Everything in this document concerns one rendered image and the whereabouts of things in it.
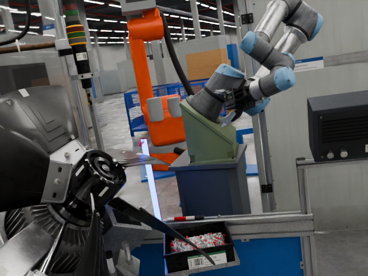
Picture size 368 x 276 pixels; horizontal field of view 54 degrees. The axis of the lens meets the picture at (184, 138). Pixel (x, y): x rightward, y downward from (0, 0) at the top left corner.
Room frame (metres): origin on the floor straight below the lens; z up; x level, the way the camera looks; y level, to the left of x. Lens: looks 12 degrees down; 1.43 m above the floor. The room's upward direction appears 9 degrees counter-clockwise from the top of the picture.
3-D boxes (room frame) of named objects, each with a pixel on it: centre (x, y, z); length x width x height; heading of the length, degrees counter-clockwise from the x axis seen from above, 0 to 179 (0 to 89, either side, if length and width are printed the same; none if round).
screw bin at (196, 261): (1.07, 0.01, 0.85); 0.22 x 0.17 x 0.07; 91
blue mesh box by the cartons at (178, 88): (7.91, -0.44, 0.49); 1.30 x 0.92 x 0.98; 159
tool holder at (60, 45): (0.91, 0.23, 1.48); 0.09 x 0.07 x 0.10; 112
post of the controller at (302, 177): (1.15, -0.38, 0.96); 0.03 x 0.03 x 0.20; 77
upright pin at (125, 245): (0.88, 0.20, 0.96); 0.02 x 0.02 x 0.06
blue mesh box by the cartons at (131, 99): (8.24, 0.53, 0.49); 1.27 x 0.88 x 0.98; 159
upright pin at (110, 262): (0.79, 0.23, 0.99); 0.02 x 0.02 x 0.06
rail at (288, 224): (1.25, 0.04, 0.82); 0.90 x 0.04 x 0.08; 77
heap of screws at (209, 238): (1.07, 0.01, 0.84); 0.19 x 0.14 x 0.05; 91
